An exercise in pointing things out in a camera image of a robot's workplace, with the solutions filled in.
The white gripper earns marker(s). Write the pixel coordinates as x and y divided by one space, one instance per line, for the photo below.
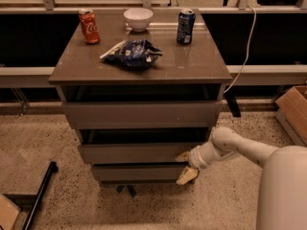
194 159

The grey drawer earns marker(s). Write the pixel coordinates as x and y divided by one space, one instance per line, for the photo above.
141 106
138 174
149 145

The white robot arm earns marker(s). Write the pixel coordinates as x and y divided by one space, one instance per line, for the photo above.
282 197

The grey bottom drawer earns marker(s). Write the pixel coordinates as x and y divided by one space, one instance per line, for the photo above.
138 174

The grey drawer cabinet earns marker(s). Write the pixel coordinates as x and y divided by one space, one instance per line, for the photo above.
198 62

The grey top drawer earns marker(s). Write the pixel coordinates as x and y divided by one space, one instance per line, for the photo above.
141 106

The black table leg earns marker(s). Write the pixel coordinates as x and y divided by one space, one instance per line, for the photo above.
232 104

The cardboard box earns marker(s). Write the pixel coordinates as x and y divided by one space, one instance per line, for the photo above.
292 114

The blue chip bag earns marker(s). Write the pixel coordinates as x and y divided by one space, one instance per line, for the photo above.
138 54

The black metal bar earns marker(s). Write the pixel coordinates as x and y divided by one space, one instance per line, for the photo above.
52 168

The blue soda can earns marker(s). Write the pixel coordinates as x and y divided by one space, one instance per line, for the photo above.
186 20

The white bowl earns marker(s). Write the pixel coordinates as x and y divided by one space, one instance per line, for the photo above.
138 18

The orange soda can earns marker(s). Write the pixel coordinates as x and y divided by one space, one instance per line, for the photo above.
89 27

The light wooden board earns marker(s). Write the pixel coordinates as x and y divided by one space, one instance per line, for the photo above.
8 213

